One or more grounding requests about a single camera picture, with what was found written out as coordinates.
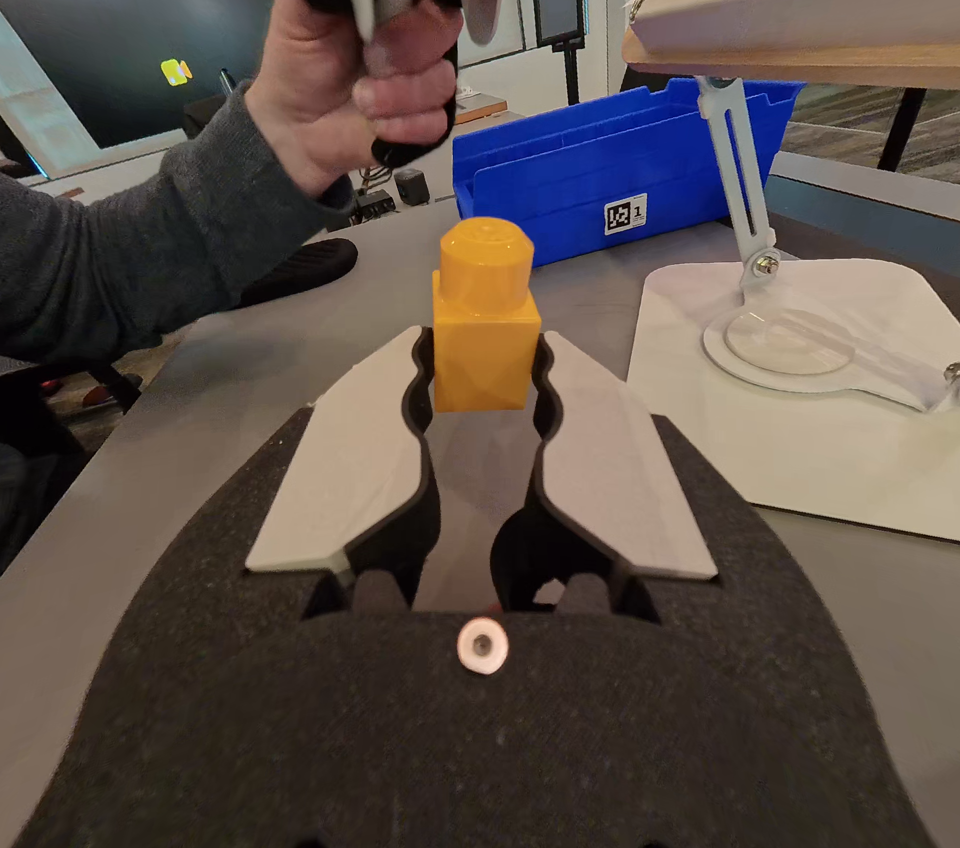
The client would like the grey desk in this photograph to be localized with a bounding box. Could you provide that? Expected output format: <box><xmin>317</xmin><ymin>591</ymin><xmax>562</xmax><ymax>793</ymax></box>
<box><xmin>0</xmin><ymin>151</ymin><xmax>960</xmax><ymax>848</ymax></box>

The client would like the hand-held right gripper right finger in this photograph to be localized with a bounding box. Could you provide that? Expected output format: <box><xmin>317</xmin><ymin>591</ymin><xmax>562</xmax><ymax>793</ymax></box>
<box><xmin>491</xmin><ymin>329</ymin><xmax>717</xmax><ymax>613</ymax></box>

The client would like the blue plastic bin with tag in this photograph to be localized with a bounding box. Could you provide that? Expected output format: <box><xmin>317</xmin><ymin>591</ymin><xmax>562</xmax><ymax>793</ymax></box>
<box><xmin>452</xmin><ymin>77</ymin><xmax>807</xmax><ymax>268</ymax></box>

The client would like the wooden book stand white base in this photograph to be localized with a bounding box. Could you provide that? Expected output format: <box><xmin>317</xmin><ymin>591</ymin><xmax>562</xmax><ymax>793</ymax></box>
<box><xmin>622</xmin><ymin>0</ymin><xmax>960</xmax><ymax>542</ymax></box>

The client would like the person's left hand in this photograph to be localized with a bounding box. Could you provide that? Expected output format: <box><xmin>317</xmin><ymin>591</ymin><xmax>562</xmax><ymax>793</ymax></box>
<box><xmin>246</xmin><ymin>0</ymin><xmax>465</xmax><ymax>198</ymax></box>

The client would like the large black monitor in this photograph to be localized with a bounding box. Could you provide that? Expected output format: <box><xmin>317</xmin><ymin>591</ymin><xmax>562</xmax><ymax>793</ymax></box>
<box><xmin>0</xmin><ymin>0</ymin><xmax>282</xmax><ymax>150</ymax></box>

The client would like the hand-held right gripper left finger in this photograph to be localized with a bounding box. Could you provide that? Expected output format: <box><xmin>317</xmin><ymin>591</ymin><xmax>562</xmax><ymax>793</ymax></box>
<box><xmin>245</xmin><ymin>325</ymin><xmax>440</xmax><ymax>611</ymax></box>

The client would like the person's left forearm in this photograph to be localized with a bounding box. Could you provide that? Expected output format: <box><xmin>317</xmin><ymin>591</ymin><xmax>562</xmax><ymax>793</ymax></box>
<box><xmin>0</xmin><ymin>79</ymin><xmax>354</xmax><ymax>365</ymax></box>

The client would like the yellow toy block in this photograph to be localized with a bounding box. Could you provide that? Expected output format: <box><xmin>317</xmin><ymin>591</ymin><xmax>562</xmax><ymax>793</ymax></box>
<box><xmin>431</xmin><ymin>216</ymin><xmax>543</xmax><ymax>413</ymax></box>

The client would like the black chair armrest pad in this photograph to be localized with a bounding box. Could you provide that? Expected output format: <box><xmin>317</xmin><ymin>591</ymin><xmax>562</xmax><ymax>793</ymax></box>
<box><xmin>240</xmin><ymin>237</ymin><xmax>360</xmax><ymax>309</ymax></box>

